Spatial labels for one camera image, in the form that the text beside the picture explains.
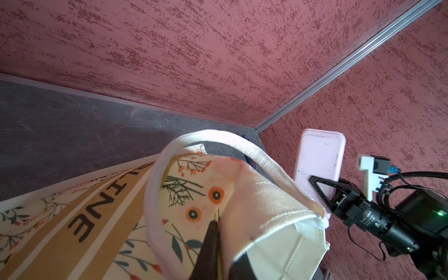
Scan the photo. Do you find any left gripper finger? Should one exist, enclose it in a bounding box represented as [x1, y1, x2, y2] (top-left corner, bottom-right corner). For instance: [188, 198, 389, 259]
[189, 220, 219, 280]

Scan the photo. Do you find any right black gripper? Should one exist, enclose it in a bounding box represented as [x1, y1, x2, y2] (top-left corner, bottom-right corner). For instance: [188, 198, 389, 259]
[309, 176, 420, 254]

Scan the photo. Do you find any pink pencil case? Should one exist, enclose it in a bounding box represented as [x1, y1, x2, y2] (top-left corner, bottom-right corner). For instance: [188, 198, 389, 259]
[294, 129, 346, 219]

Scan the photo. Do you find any cream floral canvas tote bag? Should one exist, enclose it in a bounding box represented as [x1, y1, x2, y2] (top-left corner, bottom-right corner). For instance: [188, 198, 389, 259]
[1, 129, 330, 280]

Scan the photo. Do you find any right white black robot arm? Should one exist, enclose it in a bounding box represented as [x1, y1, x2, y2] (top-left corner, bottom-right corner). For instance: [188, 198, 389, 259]
[309, 171, 448, 280]

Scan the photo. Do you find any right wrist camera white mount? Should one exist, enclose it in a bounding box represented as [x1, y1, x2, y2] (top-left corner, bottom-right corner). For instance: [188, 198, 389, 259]
[357, 154, 400, 202]

